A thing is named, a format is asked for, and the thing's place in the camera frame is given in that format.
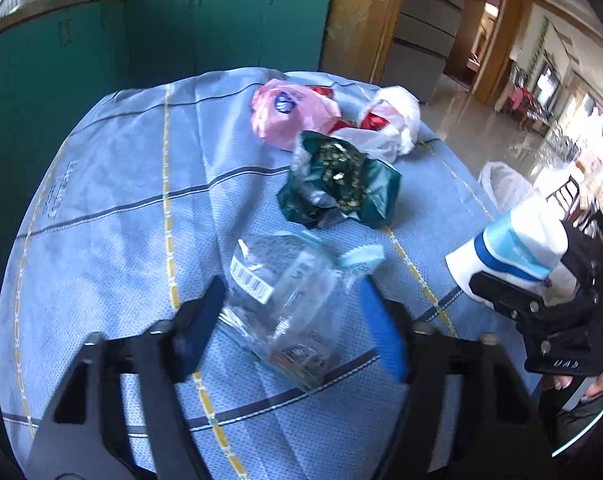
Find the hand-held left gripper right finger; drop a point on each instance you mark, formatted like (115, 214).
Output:
(381, 330)

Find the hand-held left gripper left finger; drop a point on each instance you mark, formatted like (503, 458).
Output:
(201, 320)

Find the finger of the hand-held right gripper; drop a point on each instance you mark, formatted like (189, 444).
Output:
(581, 255)
(501, 290)

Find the white paper cup blue band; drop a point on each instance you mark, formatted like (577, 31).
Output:
(521, 230)

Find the clear crushed plastic bottle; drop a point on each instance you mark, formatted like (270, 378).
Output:
(291, 300)

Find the waste bin with white liner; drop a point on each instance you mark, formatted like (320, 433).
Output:
(506, 185)

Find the person's right hand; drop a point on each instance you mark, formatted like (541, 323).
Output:
(601, 385)

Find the dark wooden chair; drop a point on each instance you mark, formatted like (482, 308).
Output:
(566, 195)

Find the blue checked tablecloth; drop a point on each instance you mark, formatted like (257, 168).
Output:
(131, 210)

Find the green foil bag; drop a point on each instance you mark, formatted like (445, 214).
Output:
(376, 185)

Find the row of wooden chairs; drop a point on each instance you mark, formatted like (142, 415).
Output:
(524, 100)

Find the white plastic bag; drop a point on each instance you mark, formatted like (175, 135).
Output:
(401, 110)

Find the red foil wrapper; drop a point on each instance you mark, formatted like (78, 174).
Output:
(322, 91)
(374, 121)

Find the small pink plastic bag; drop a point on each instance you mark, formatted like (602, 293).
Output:
(281, 120)

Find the green vine garland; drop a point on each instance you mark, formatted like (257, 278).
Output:
(541, 40)

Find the grey refrigerator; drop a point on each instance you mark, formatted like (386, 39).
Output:
(421, 35)

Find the teal lower kitchen cabinets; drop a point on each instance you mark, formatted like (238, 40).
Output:
(81, 70)

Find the wooden framed glass door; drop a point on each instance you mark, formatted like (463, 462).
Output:
(361, 20)

